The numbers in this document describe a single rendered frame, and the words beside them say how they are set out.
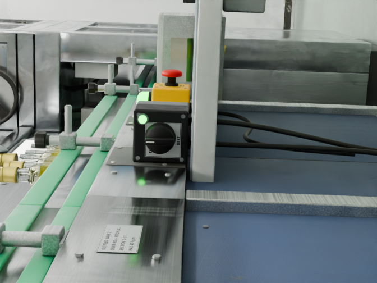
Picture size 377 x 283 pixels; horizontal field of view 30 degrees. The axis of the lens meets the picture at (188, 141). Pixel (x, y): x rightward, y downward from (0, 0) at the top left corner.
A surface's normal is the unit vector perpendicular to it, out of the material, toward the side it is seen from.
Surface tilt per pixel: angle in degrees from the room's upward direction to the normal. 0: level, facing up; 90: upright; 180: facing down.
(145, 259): 90
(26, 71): 90
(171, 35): 90
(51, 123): 90
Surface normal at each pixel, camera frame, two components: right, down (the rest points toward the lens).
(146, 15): -0.01, 0.22
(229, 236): 0.04, -0.98
